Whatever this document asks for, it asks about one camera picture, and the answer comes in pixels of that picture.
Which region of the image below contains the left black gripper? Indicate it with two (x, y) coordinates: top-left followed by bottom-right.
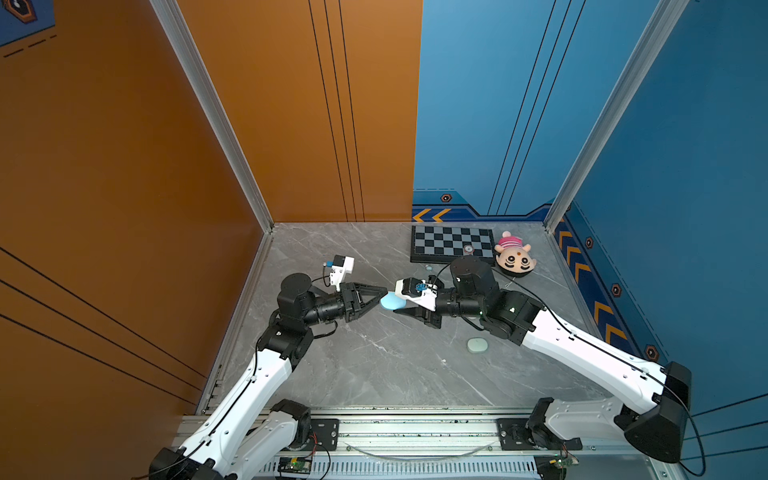
(300, 285), (385, 332)

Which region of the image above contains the blue earbud charging case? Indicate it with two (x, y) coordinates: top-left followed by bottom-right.
(380, 292), (407, 311)

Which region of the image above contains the green earbud charging case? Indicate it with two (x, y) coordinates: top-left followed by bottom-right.
(466, 337), (489, 354)

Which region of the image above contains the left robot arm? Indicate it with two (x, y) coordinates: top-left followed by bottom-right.
(146, 273), (387, 479)

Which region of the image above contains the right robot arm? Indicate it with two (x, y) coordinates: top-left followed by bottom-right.
(394, 256), (692, 464)

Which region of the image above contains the black grey checkerboard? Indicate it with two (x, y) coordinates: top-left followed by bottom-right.
(410, 224), (496, 264)

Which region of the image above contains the pink plush doll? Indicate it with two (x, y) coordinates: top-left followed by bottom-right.
(494, 231), (537, 277)

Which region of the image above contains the left green circuit board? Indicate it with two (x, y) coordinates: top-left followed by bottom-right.
(276, 457), (313, 478)

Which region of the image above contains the green circuit board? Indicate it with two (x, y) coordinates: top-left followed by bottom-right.
(276, 457), (313, 478)
(549, 453), (580, 470)

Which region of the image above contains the right green circuit board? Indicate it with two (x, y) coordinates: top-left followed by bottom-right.
(549, 453), (580, 470)

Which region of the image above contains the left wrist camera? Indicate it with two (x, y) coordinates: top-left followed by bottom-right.
(323, 255), (355, 291)

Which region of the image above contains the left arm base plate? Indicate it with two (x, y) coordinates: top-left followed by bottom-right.
(290, 418), (340, 452)

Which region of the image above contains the white cable on rail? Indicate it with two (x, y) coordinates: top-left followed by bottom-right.
(347, 445), (490, 462)

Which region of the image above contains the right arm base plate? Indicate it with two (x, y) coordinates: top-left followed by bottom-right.
(496, 418), (583, 451)

